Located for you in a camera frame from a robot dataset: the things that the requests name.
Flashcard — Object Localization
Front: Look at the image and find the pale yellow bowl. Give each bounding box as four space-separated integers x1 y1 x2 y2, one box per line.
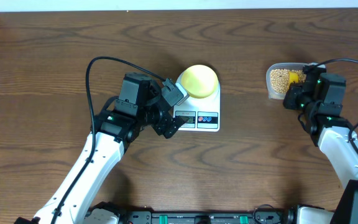
180 65 219 98

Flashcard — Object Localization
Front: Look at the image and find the white digital kitchen scale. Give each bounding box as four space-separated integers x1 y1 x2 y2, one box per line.
173 82 221 132

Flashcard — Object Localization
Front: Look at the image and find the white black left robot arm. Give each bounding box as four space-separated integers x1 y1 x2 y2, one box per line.
16 133 124 224

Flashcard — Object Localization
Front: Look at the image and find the clear container of soybeans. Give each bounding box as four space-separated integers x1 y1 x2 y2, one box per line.
266 62 316 100

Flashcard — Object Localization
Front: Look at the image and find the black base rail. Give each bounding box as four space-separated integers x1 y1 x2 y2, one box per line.
118 209 296 224

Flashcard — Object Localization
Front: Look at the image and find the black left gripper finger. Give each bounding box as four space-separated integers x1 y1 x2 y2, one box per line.
162 116 189 139
155 87 179 112

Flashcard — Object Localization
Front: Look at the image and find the yellow measuring scoop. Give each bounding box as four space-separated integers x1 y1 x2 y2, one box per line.
288 71 299 85

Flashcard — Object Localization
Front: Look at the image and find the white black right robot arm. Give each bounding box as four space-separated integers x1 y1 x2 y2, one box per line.
239 63 358 223

